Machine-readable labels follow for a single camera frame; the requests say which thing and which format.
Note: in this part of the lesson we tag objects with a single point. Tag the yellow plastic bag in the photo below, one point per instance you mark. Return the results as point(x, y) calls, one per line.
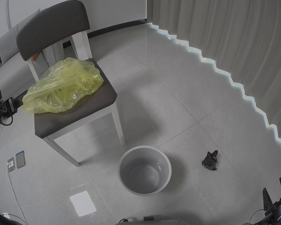
point(65, 87)

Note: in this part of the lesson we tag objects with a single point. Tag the orange tag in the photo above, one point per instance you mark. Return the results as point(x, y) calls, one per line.
point(34, 57)

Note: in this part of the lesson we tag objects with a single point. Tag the black plastic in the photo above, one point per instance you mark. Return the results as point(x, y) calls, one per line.
point(209, 163)

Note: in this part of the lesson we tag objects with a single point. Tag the grey seat white chair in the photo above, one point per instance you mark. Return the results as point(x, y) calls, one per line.
point(54, 24)

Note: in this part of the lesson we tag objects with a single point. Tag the white curtain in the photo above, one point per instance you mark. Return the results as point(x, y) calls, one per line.
point(230, 35)

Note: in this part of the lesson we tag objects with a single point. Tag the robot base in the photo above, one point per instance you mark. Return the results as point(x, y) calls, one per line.
point(149, 222)

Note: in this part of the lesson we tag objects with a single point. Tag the pale grey sofa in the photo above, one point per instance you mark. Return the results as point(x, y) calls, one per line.
point(11, 66)

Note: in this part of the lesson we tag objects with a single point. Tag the pale grey trash bin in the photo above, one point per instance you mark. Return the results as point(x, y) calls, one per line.
point(143, 169)

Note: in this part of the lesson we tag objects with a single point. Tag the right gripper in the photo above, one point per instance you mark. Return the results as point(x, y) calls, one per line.
point(274, 208)

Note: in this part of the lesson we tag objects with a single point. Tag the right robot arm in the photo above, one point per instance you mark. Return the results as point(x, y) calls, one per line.
point(271, 220)

